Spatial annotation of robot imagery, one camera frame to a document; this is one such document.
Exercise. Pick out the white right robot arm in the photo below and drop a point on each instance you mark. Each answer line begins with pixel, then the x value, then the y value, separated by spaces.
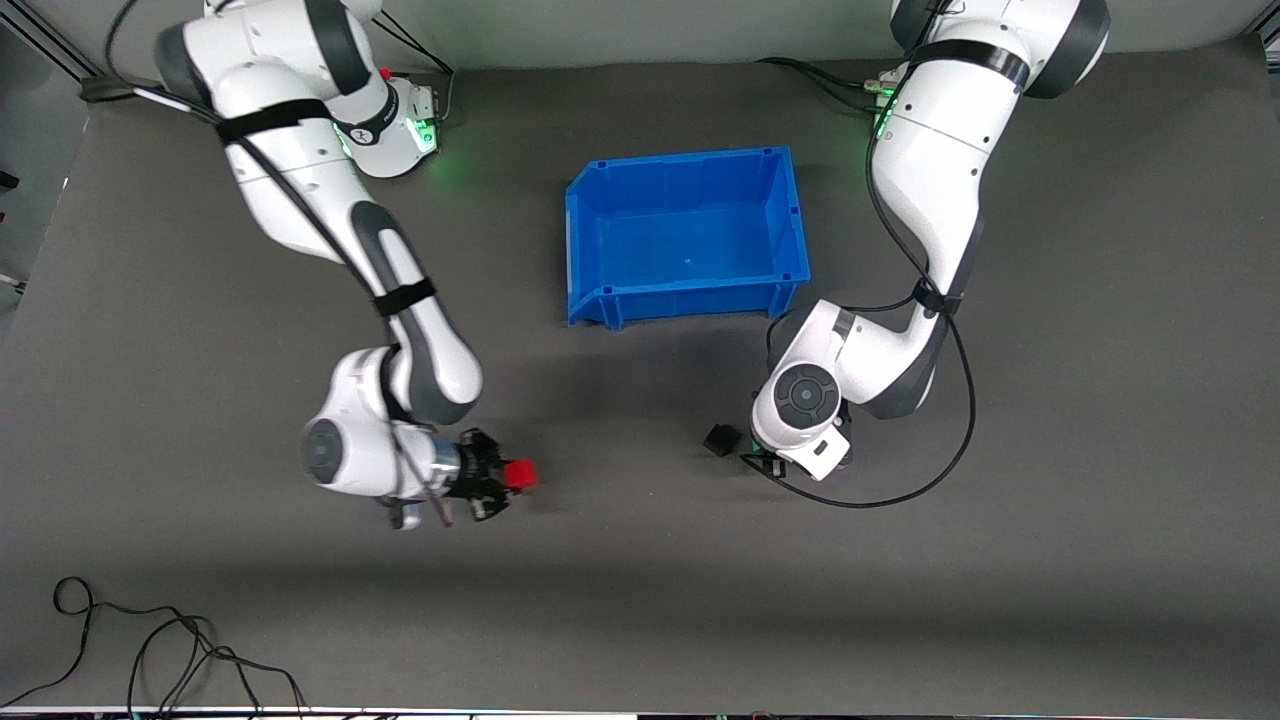
pixel 300 170

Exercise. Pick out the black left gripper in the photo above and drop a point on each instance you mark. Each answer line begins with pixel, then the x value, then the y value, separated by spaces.
pixel 782 469

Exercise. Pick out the small black cube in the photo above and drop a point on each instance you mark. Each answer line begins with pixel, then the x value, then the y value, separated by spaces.
pixel 720 440

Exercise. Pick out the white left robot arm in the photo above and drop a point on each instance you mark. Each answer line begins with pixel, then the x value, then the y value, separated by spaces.
pixel 930 170

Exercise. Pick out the dark grey table mat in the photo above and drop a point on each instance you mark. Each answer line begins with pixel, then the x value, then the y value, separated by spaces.
pixel 600 600

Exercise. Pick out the blue plastic storage bin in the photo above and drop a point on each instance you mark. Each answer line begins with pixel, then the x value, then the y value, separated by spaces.
pixel 690 240

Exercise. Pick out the small red cube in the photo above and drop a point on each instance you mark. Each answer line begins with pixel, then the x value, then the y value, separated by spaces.
pixel 521 475

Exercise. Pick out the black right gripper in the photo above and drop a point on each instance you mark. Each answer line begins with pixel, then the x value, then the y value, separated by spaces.
pixel 474 471

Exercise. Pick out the dark metal frame rail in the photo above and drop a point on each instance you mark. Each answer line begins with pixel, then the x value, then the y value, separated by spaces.
pixel 50 45

